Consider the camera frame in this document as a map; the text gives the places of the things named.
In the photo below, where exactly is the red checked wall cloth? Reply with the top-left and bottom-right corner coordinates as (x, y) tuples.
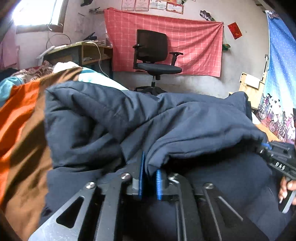
(104, 7), (224, 78)

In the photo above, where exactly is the pink hanging cloth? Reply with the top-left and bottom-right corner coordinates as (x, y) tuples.
(1, 24), (19, 70)

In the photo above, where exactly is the black office chair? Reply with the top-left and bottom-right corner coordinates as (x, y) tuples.
(133, 29), (183, 96)

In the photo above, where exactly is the wooden chair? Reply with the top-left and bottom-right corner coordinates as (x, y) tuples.
(239, 72), (265, 110)

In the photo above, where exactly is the dark navy padded jacket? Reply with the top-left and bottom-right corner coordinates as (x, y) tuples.
(40, 81), (293, 240)

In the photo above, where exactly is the blue patterned curtain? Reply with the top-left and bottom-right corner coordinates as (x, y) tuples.
(256, 11), (295, 144)

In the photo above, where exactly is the red paper envelope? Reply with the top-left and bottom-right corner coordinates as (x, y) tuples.
(227, 22), (242, 40)

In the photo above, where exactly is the person's right hand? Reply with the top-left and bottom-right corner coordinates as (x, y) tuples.
(278, 176), (296, 203)

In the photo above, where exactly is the wooden desk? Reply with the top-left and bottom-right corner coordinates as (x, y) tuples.
(44, 41), (113, 79)

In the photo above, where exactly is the white cable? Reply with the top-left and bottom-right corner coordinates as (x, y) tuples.
(46, 33), (110, 78)

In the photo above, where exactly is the floral pillow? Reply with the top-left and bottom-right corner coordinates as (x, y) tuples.
(11, 61), (54, 83)

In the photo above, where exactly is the multicolour striped blanket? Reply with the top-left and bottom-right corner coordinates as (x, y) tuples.
(1, 63), (125, 240)

